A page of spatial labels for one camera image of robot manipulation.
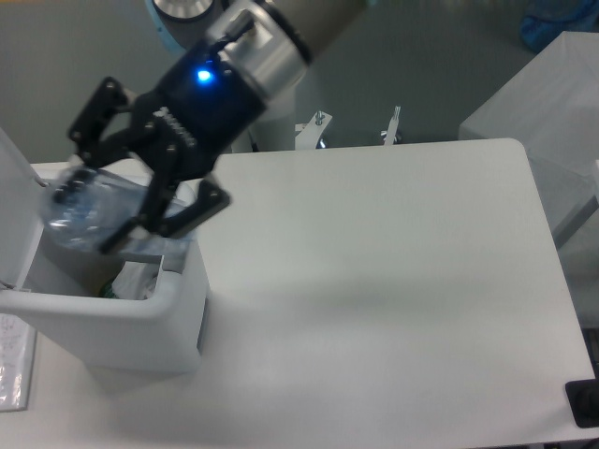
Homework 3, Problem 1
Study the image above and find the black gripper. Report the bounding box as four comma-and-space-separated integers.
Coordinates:
51, 39, 266, 254

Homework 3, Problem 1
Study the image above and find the clear plastic water bottle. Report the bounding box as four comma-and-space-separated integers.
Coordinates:
38, 166, 195, 261

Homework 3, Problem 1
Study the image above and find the white trash bag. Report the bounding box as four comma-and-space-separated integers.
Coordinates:
111, 261, 159, 300

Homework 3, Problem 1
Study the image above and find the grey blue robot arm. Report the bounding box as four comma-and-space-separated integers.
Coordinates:
39, 1, 367, 256

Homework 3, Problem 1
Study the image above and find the white trash can lid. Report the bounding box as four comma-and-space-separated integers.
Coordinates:
1, 132, 47, 291

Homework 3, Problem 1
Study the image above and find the trash inside can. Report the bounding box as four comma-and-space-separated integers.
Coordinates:
97, 280, 118, 298

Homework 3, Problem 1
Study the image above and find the white trash can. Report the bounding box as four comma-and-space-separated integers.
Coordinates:
1, 230, 209, 372

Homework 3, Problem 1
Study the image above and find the grey white side cabinet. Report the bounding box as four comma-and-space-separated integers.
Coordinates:
459, 32, 598, 247

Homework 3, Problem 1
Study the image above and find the blue plastic bag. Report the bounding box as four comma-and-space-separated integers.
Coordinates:
519, 0, 598, 53

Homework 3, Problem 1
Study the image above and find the black device at edge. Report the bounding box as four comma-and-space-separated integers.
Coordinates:
565, 379, 598, 428

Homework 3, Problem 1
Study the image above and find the white pedestal base frame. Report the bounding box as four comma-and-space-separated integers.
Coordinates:
294, 106, 402, 150

